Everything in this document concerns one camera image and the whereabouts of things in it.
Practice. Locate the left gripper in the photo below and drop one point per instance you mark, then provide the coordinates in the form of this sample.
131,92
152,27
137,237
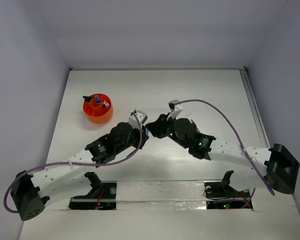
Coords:
137,132

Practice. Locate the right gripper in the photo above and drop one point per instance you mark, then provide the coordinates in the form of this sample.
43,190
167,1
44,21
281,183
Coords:
157,129

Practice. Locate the red capped white marker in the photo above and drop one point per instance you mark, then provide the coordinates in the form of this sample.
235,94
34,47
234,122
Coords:
105,102

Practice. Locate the orange highlighter black body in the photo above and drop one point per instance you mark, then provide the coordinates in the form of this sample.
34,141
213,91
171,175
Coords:
88,98

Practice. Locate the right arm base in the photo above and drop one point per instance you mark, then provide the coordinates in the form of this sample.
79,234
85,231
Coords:
221,196

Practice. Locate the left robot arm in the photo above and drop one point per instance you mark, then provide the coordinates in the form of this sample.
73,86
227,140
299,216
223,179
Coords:
34,189

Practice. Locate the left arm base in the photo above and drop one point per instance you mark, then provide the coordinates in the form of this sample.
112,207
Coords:
102,195

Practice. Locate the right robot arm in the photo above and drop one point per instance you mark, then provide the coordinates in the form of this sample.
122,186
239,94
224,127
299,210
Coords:
273,167

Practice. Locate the orange round container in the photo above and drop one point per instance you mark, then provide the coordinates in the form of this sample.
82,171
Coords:
98,114

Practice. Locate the blue item in container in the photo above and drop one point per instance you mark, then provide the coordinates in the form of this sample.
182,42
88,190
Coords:
98,100

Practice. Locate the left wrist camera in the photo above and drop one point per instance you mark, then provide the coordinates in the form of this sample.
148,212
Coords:
137,118

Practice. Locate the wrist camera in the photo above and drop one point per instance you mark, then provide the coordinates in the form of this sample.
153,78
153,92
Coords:
175,109
137,118

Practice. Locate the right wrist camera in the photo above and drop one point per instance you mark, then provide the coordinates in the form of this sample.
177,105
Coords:
175,109

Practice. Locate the aluminium side rail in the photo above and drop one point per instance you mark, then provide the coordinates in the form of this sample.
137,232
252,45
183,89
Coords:
258,120

